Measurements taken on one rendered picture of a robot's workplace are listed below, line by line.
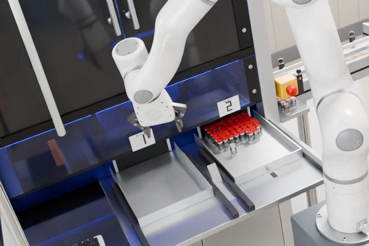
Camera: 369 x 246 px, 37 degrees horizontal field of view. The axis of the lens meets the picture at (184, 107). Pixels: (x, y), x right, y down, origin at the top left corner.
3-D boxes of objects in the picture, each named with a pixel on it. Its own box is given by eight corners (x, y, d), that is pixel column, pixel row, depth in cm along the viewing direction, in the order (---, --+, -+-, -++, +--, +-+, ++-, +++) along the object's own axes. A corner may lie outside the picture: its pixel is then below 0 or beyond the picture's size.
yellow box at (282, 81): (272, 93, 215) (270, 77, 211) (289, 87, 216) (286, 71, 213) (283, 101, 208) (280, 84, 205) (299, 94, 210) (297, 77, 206)
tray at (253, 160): (195, 141, 211) (193, 133, 209) (255, 117, 217) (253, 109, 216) (235, 186, 182) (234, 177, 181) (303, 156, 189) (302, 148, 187)
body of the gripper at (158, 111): (127, 104, 145) (140, 131, 153) (165, 95, 143) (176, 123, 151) (128, 84, 150) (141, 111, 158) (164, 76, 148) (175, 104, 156)
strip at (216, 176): (210, 179, 188) (206, 165, 185) (217, 176, 189) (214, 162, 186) (228, 201, 176) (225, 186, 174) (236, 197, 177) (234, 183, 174)
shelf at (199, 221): (100, 184, 202) (98, 180, 201) (266, 117, 220) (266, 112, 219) (140, 267, 162) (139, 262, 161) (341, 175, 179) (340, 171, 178)
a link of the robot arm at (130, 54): (162, 91, 141) (156, 68, 148) (146, 53, 132) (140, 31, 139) (131, 102, 142) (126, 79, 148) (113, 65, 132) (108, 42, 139)
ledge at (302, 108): (263, 109, 225) (262, 105, 224) (291, 98, 228) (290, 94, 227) (281, 123, 213) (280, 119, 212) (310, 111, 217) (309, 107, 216)
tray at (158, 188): (111, 174, 203) (108, 167, 201) (175, 149, 209) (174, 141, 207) (140, 227, 174) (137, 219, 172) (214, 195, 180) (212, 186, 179)
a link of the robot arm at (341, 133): (363, 155, 156) (359, 80, 145) (378, 197, 140) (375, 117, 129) (320, 160, 158) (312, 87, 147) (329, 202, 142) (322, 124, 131)
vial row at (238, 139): (217, 150, 202) (215, 140, 200) (260, 133, 206) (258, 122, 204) (220, 153, 200) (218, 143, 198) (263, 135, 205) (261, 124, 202)
